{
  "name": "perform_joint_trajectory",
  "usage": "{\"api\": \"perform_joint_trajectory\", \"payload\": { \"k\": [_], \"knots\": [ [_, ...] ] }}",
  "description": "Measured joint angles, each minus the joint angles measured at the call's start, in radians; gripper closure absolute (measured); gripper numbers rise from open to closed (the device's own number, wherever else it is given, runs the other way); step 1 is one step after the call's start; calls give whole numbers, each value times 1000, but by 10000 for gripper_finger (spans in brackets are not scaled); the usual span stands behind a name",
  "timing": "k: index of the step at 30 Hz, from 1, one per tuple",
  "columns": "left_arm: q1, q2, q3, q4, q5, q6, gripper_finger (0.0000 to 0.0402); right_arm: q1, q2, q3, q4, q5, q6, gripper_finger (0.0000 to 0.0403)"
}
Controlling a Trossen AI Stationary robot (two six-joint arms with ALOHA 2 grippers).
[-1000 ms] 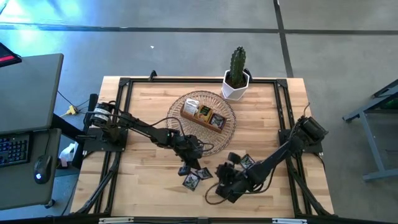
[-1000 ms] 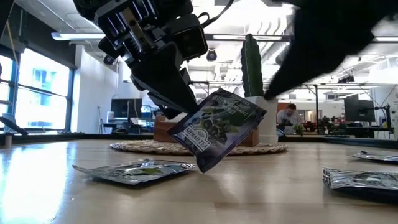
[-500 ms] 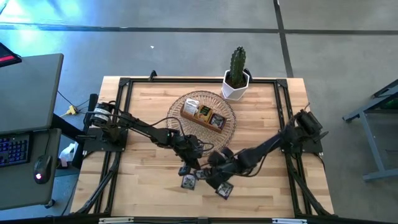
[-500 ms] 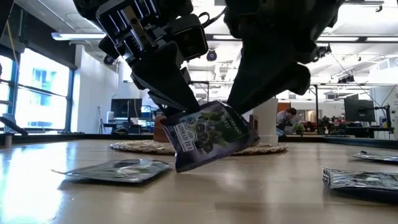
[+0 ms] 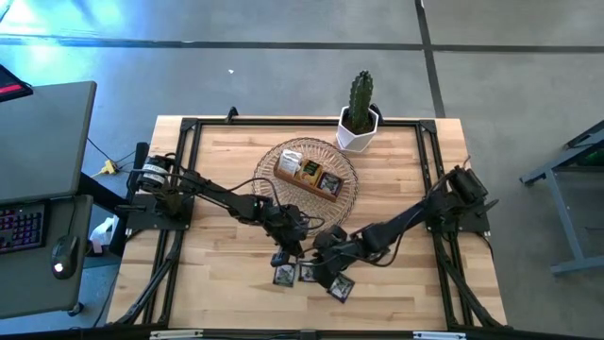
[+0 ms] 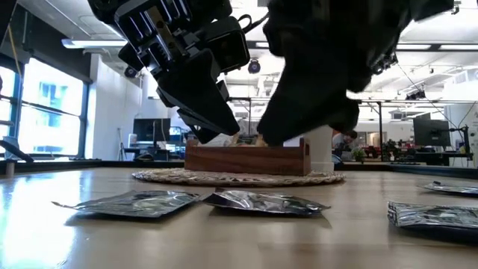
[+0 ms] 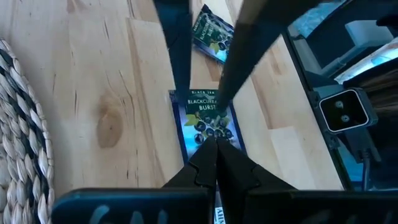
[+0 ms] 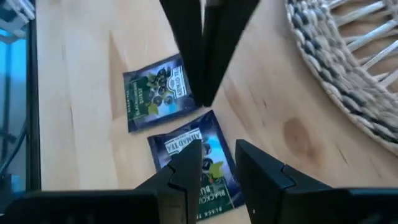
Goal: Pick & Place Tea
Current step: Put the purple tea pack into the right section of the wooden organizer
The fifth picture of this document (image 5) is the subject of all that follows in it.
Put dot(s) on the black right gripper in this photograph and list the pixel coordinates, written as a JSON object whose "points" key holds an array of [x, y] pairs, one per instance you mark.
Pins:
{"points": [[332, 259]]}

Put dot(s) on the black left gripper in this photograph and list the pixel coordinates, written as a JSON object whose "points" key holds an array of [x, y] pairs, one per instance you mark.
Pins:
{"points": [[288, 233]]}

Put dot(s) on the wooden tea organizer box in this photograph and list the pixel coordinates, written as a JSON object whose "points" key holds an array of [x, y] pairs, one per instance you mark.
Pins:
{"points": [[297, 183]]}

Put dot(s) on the white orange Tazo tea packet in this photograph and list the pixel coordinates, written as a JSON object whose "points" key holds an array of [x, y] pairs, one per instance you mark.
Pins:
{"points": [[295, 155], [288, 165]]}

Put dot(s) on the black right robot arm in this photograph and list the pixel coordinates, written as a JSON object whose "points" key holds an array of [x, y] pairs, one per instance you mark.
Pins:
{"points": [[406, 219]]}

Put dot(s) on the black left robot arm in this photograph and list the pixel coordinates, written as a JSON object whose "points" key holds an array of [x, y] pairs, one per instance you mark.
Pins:
{"points": [[222, 196]]}

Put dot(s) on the round wicker basket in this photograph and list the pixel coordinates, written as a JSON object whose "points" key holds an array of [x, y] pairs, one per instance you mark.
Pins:
{"points": [[269, 179]]}

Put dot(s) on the white tape strip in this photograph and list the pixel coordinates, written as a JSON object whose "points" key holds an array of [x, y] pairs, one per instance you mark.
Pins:
{"points": [[439, 335], [174, 334]]}

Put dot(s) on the white plastic object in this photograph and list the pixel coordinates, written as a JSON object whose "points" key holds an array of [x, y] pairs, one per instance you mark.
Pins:
{"points": [[101, 233]]}

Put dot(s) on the yellow power plug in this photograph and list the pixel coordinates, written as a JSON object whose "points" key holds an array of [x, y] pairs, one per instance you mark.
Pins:
{"points": [[109, 167]]}

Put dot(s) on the black desk caster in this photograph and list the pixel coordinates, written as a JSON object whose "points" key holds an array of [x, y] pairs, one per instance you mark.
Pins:
{"points": [[75, 309]]}

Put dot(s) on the black computer mouse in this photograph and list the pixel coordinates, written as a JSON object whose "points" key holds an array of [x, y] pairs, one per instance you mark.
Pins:
{"points": [[63, 257]]}

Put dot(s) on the black backlit keyboard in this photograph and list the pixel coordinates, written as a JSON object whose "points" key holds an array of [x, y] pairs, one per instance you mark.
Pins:
{"points": [[21, 226]]}

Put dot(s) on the grey desk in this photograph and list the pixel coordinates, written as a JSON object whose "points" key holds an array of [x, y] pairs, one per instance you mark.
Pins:
{"points": [[42, 141]]}

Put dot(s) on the black device red strip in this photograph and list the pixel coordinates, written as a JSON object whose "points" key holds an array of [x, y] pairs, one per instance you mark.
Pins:
{"points": [[11, 87]]}

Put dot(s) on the black aluminium table frame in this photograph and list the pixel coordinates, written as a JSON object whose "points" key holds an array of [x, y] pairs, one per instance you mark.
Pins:
{"points": [[283, 122]]}

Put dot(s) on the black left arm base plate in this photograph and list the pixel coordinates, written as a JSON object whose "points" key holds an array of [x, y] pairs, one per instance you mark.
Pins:
{"points": [[141, 222]]}

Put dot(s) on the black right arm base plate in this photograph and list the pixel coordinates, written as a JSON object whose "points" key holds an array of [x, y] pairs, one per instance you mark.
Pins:
{"points": [[472, 226]]}

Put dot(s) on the black frame clamp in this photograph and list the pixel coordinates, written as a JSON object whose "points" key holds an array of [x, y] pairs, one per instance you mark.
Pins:
{"points": [[377, 111], [231, 113]]}

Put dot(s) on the grey metal table frame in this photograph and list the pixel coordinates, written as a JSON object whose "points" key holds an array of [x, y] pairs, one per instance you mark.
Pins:
{"points": [[561, 222]]}

